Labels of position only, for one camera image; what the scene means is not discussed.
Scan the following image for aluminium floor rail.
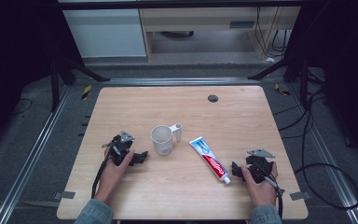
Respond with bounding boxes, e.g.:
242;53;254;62
101;77;262;88
0;85;73;224
287;83;358;224

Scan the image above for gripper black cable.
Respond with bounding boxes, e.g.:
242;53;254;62
259;169;285;220
90;154;112;200

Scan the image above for toothpaste tube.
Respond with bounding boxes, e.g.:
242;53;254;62
188;135;232;186

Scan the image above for person's right hand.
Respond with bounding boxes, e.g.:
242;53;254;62
241;161;280;208

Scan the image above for person's left hand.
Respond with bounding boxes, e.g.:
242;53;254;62
93;147;135;205

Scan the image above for black metal stand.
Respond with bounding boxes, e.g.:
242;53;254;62
49;55;112;114
247;50;324;110

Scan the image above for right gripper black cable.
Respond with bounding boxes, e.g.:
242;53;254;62
259;169;285;220

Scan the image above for thin black floor cable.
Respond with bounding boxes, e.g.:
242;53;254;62
12;97;34;117

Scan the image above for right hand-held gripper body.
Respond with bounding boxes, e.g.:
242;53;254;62
244;147;276;185

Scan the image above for yellow black tape strip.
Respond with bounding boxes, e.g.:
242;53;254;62
80;84;93;101
274;82;292;97

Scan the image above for light wooden desk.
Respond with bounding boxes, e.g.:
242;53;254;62
138;6;302;63

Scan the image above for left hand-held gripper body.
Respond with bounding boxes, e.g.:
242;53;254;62
102;130;136;167

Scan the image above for black floor cable loop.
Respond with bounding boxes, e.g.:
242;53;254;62
294;88;358;211

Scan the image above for white cabinet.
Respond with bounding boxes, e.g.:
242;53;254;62
62;7;147;59

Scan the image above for black hanging cables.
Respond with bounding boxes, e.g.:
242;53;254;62
255;6;293;59

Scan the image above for grey tape piece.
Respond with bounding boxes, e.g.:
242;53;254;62
53;190;76;201
289;190;312;202

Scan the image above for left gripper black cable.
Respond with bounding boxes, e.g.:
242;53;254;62
90;154;112;200

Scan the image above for white cup with handle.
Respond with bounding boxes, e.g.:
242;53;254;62
150;122;183;157

